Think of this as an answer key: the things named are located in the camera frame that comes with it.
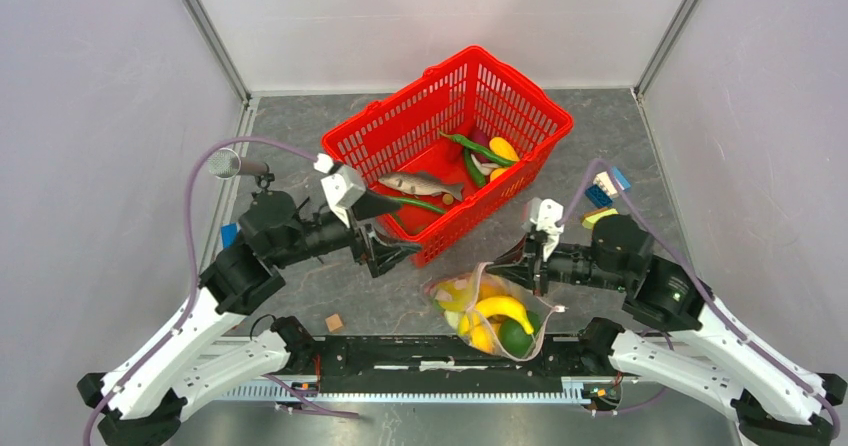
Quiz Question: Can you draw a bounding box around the yellow toy lemon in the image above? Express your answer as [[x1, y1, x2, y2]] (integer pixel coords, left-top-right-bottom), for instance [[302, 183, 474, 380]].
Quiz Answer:
[[489, 137, 520, 162]]

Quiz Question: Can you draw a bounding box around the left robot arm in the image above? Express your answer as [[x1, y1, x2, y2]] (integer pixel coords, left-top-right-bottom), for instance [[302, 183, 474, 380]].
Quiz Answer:
[[77, 191, 421, 445]]

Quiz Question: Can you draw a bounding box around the blue green white block stack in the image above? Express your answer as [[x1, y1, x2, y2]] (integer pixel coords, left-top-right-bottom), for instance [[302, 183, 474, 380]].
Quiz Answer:
[[219, 223, 239, 249]]

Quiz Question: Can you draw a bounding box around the yellow toy banana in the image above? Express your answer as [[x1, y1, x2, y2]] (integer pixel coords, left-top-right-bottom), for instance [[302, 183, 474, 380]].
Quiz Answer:
[[457, 296, 536, 335]]

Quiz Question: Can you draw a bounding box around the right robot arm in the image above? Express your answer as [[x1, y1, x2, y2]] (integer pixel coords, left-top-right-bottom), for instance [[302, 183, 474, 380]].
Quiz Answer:
[[488, 215, 847, 445]]

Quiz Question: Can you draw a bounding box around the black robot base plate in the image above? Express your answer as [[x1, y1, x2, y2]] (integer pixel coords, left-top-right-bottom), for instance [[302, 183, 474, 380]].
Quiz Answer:
[[275, 334, 618, 393]]

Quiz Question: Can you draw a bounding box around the grey toy fish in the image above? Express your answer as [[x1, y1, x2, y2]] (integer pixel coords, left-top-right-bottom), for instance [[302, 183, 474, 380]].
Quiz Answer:
[[378, 171, 463, 201]]

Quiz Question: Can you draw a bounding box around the clear zip top bag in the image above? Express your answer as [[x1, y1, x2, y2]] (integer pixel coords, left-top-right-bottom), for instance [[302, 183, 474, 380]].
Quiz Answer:
[[424, 262, 567, 362]]

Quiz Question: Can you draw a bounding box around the long green toy chili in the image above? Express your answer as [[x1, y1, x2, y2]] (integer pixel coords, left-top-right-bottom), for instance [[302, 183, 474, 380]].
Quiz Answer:
[[390, 196, 447, 215]]

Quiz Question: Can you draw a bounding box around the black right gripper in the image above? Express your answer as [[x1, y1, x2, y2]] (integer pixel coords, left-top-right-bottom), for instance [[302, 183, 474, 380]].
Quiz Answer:
[[483, 227, 627, 295]]

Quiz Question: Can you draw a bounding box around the dark blue toy block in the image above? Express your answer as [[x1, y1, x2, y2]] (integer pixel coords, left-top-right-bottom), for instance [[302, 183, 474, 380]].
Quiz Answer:
[[584, 184, 613, 209]]

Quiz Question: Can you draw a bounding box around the silver mesh microphone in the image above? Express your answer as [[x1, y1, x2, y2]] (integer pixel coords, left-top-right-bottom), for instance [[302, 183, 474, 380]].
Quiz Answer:
[[206, 148, 270, 179]]

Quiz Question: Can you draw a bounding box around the white blue toy block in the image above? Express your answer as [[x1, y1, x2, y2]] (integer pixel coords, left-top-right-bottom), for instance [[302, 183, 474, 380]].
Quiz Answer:
[[593, 167, 631, 199]]

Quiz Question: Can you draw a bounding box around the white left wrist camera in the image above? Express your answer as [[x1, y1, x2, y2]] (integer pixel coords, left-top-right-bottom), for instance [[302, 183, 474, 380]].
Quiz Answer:
[[313, 153, 366, 228]]

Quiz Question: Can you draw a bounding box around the red plastic basket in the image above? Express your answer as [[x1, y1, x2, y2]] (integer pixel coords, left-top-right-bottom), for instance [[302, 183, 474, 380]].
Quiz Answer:
[[321, 45, 574, 267]]

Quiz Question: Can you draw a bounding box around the small wooden cube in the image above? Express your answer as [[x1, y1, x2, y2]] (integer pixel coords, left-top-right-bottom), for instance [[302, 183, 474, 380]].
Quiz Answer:
[[325, 314, 345, 334]]

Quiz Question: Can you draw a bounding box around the green toy avocado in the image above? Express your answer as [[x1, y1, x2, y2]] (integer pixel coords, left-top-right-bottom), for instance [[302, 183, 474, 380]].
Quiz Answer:
[[498, 319, 535, 358]]

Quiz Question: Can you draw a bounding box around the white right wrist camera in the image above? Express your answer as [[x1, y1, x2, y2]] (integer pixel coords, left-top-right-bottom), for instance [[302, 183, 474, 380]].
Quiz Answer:
[[522, 197, 565, 261]]

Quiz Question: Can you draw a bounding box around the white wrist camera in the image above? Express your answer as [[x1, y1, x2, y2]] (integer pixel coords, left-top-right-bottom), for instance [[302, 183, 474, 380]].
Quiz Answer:
[[313, 153, 366, 228], [522, 197, 565, 261]]

